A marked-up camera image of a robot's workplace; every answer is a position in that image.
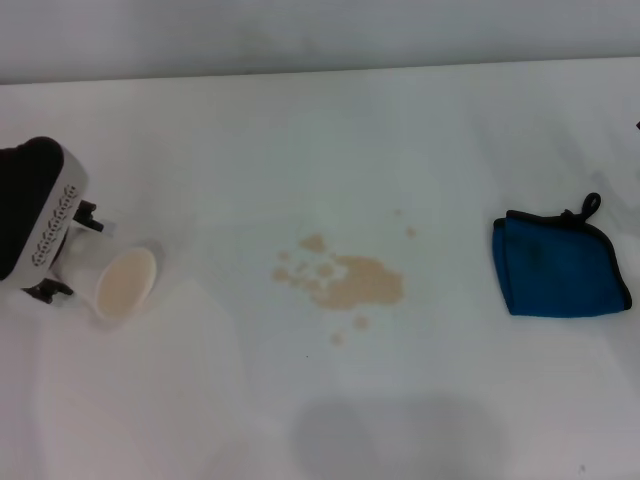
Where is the blue rag with black trim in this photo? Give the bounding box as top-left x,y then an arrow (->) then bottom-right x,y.
489,192 -> 634,319

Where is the brown liquid stain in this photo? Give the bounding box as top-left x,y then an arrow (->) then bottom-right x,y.
271,207 -> 419,347

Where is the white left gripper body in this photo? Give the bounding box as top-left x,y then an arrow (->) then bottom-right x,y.
0,143 -> 96,292

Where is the white paper cup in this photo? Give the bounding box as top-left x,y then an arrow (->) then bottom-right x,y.
69,234 -> 164,322

